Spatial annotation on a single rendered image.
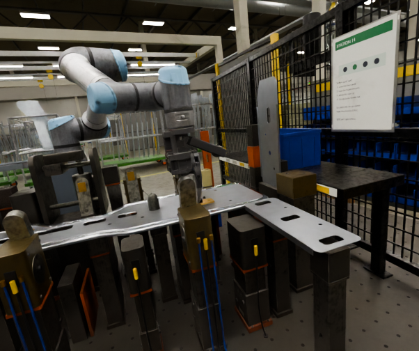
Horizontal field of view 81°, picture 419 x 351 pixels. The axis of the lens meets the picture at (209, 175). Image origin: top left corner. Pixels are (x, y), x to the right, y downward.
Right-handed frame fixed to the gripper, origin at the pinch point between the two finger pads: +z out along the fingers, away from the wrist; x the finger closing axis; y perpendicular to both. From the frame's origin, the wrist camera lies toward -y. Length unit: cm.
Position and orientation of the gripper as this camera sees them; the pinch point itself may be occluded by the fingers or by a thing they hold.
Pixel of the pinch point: (198, 197)
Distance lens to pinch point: 71.6
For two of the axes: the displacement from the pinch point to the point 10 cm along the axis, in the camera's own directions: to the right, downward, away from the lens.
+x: 3.2, 1.8, -9.3
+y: -9.4, 1.9, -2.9
